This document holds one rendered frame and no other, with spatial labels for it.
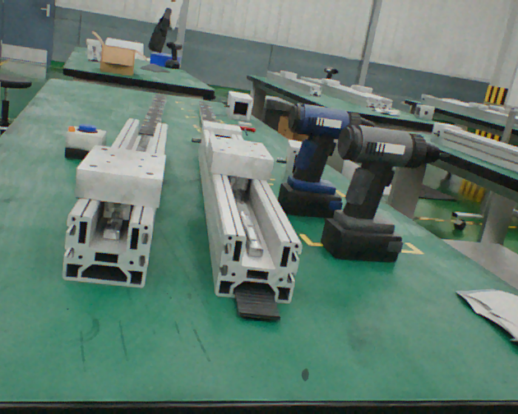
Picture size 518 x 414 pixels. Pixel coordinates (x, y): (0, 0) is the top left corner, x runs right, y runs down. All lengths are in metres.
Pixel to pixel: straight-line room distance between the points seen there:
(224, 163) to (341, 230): 0.24
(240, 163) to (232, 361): 0.49
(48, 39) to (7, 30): 0.75
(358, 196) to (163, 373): 0.51
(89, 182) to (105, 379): 0.30
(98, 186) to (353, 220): 0.42
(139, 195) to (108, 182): 0.04
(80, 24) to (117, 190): 11.83
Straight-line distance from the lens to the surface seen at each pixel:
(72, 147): 1.36
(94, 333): 0.64
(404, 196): 3.24
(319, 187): 1.17
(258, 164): 1.03
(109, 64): 3.73
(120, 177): 0.77
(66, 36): 12.54
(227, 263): 0.73
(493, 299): 0.93
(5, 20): 12.63
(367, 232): 0.98
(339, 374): 0.64
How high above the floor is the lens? 1.09
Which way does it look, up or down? 16 degrees down
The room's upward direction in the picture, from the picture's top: 10 degrees clockwise
